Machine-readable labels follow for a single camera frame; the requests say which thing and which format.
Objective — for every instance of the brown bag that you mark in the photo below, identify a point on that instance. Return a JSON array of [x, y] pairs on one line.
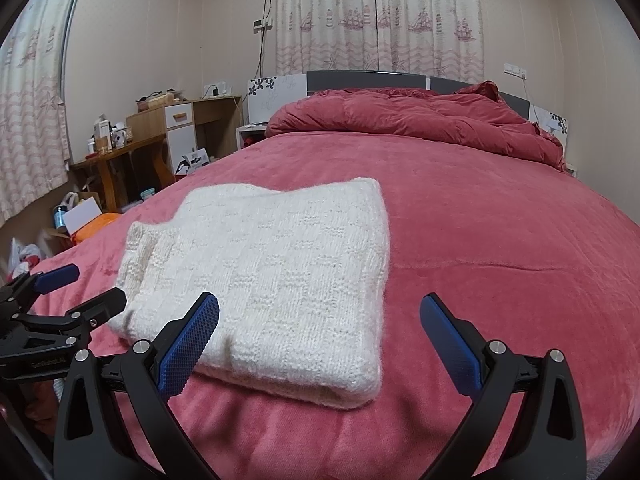
[[160, 101]]

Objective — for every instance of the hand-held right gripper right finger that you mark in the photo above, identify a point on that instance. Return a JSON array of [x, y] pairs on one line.
[[450, 345]]

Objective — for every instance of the white carton box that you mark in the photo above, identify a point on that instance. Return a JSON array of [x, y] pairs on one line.
[[102, 134]]

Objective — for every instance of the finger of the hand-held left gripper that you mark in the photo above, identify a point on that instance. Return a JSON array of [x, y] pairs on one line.
[[100, 307], [57, 279]]

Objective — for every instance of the black and white box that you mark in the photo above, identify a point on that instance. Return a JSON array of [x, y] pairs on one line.
[[192, 161]]

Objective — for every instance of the grey and white headboard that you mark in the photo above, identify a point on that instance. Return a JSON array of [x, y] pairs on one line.
[[370, 79]]

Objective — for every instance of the white nightstand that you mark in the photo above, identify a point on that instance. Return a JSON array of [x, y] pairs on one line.
[[250, 135], [571, 171]]

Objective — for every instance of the white power strip with charger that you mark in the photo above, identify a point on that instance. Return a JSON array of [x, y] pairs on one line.
[[217, 91]]

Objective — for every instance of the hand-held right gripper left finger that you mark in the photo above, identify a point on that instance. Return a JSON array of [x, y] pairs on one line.
[[192, 345]]

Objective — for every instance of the blue bottle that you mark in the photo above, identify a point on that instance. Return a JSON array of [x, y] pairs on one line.
[[59, 217]]

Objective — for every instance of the orange bag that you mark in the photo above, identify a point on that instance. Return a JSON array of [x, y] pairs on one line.
[[97, 227]]

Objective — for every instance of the wooden desk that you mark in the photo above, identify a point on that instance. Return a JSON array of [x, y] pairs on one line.
[[215, 110]]

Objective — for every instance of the white knit sweater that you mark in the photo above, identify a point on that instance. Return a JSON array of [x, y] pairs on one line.
[[275, 270]]

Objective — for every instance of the patterned mug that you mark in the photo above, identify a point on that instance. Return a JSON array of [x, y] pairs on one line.
[[119, 137]]

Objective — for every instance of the white paper bag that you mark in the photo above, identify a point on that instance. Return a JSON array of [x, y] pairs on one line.
[[82, 215]]

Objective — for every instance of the white and red plastic bag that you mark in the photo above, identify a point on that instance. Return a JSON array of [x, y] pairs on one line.
[[27, 257]]

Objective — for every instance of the red fleece bed blanket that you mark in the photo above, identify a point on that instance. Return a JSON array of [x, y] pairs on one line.
[[475, 240]]

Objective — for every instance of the wooden cabinet with white drawers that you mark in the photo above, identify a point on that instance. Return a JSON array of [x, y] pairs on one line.
[[170, 135]]

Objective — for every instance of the red quilted duvet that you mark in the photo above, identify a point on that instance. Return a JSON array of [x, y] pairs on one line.
[[400, 115]]

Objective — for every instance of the white wall switch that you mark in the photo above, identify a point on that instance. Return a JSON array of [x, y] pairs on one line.
[[515, 69]]

